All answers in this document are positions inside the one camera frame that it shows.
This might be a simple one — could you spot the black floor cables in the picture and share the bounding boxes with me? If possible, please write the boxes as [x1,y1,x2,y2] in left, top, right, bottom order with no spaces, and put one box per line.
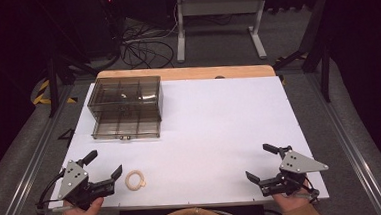
[117,19,181,72]

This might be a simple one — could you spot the aluminium floor rail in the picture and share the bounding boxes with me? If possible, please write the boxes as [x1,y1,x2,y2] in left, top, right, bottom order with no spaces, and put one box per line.
[304,68,381,215]
[0,84,83,215]

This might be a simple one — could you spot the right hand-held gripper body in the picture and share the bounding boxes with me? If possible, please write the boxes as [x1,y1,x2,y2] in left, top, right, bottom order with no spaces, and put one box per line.
[256,142,331,198]

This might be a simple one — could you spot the wooden table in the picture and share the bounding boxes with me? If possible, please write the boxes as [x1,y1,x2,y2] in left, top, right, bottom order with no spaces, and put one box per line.
[95,59,277,88]

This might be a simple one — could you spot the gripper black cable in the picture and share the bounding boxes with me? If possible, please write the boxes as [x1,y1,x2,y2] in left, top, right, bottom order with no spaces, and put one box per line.
[32,167,70,215]
[302,175,322,205]

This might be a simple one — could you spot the smoky clear drawer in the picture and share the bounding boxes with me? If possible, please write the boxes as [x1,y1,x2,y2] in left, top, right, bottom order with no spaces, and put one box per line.
[90,106,163,144]

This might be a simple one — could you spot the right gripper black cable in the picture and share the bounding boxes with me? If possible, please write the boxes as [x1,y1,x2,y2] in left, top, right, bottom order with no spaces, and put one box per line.
[302,175,322,205]

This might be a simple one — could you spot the beige ring bracelet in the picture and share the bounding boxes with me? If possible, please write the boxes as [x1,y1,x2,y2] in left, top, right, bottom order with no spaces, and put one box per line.
[123,168,149,193]

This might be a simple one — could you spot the white metal desk frame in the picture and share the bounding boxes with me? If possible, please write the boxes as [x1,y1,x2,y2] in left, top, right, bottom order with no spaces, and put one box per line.
[173,0,273,65]

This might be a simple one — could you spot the person's right hand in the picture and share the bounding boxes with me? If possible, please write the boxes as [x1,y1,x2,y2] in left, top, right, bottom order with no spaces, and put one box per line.
[270,179,315,215]

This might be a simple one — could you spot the yellow black hazard tape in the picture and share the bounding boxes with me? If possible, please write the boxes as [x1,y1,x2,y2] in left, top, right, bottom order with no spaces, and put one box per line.
[31,76,79,107]

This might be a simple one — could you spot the smoky clear storage box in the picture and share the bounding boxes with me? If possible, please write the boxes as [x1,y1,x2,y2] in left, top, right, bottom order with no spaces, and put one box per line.
[85,73,165,127]

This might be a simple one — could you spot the black metal stand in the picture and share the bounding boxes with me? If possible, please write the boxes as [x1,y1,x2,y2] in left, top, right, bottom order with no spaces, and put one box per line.
[42,43,95,119]
[267,0,336,107]

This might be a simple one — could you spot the white board mat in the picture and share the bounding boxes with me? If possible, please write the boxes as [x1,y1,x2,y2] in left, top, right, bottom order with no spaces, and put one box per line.
[41,68,330,215]

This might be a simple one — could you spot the person's left hand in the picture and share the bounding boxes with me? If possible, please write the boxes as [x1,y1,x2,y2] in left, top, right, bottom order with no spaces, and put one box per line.
[62,196,106,215]

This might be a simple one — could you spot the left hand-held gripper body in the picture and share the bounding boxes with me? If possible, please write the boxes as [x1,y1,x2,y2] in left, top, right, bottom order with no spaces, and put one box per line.
[54,156,118,213]

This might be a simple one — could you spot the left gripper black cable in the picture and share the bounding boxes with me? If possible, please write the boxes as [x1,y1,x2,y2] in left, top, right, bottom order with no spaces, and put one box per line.
[32,167,70,215]

